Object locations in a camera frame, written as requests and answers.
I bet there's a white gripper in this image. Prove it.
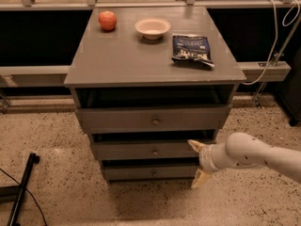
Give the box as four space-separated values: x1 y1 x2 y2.
188 139 220 189

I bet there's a grey drawer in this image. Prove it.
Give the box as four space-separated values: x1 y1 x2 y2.
75 105 231 134
102 165 198 181
90 140 198 160

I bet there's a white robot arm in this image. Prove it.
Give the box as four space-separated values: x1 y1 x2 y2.
188 133 301 189

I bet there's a grey top drawer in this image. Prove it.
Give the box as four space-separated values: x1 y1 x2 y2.
75 105 231 134

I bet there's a grey bottom drawer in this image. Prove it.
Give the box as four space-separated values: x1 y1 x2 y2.
102 165 198 181

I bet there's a grey wooden drawer cabinet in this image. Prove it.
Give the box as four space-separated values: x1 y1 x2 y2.
65 7 246 170

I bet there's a blue chip bag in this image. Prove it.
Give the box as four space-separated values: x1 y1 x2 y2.
171 34 214 68

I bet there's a white bowl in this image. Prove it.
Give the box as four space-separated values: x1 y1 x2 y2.
135 18 171 40

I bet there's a red apple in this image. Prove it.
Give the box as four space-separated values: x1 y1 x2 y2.
98 10 117 31

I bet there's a black metal stand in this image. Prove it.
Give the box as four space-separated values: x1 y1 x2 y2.
0 153 40 226

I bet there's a white hanging cable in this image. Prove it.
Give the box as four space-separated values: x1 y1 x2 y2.
241 0 301 87

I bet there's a metal railing frame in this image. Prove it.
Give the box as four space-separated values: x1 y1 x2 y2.
0 0 301 113

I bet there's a black floor cable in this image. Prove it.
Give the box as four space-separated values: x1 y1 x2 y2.
0 168 49 226

